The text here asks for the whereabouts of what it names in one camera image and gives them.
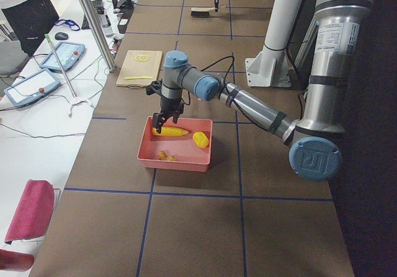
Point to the yellow toy corn cob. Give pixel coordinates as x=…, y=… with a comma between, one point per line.
x=170, y=131

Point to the wooden hand brush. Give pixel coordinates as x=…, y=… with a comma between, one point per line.
x=202, y=12

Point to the tan toy ginger root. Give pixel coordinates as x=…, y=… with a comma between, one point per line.
x=164, y=157

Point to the yellow toy potato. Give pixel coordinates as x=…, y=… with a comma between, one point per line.
x=200, y=139

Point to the pink plastic bin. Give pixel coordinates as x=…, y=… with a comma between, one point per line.
x=189, y=156

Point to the bamboo cutting board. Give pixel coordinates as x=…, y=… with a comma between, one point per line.
x=140, y=63

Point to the yellow plastic knife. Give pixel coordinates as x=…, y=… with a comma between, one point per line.
x=128, y=78

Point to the lower lemon slice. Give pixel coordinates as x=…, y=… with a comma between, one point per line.
x=140, y=59

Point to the lemon slice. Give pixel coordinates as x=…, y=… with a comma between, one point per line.
x=143, y=56
x=140, y=59

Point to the upper lemon slice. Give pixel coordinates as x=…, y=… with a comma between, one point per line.
x=143, y=56

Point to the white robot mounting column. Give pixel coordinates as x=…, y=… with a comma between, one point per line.
x=270, y=67

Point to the metal rod with stand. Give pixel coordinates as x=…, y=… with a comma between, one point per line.
x=76, y=100

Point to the clear water bottle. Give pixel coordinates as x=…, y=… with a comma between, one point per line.
x=106, y=25

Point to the far teach pendant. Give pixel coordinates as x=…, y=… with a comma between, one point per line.
x=69, y=54

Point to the teach pendant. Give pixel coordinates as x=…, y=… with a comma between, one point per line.
x=32, y=88
x=69, y=54

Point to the near teach pendant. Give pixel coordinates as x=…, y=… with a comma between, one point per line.
x=32, y=88

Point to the black computer mouse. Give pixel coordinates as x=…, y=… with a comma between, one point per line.
x=61, y=36

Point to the magenta cloth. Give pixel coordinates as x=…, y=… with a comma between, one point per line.
x=33, y=212

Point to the person in black trousers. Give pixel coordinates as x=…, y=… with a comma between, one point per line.
x=30, y=21

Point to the aluminium frame post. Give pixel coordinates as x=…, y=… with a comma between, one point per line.
x=98, y=34

